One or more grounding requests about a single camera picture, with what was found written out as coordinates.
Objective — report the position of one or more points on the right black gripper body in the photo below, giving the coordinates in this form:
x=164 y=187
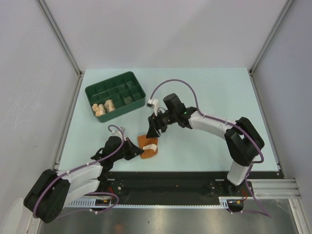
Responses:
x=163 y=120

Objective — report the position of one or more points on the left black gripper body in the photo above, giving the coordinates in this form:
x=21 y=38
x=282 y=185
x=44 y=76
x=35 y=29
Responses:
x=128 y=152

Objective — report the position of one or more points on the orange brown underwear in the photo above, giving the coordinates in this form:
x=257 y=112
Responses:
x=148 y=145

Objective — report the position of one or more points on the beige navy-trimmed underwear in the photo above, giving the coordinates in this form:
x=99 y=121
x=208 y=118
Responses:
x=109 y=106

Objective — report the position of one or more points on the peach boxer underwear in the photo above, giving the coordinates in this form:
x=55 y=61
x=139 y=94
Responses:
x=98 y=109

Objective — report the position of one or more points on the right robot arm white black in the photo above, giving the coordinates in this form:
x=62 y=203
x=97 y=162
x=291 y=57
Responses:
x=243 y=140

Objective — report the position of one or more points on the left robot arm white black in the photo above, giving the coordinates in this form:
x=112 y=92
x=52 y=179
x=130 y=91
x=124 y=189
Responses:
x=53 y=190

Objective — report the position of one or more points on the green compartment tray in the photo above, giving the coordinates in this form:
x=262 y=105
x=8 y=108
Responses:
x=123 y=90

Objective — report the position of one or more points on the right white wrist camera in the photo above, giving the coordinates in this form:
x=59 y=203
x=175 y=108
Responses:
x=154 y=104

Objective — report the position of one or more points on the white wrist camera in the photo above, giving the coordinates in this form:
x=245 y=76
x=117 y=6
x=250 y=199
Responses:
x=154 y=104
x=117 y=132

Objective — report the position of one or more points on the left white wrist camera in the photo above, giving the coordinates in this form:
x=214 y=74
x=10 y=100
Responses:
x=117 y=132

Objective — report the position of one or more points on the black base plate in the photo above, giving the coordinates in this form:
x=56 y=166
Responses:
x=170 y=188

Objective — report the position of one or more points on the left aluminium frame post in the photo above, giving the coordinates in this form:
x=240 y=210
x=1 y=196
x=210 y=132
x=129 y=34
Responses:
x=59 y=35

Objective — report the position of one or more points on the aluminium frame post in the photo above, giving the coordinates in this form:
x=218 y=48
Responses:
x=59 y=35
x=272 y=34

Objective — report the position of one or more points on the right aluminium frame post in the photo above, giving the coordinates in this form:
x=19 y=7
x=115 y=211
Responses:
x=272 y=34

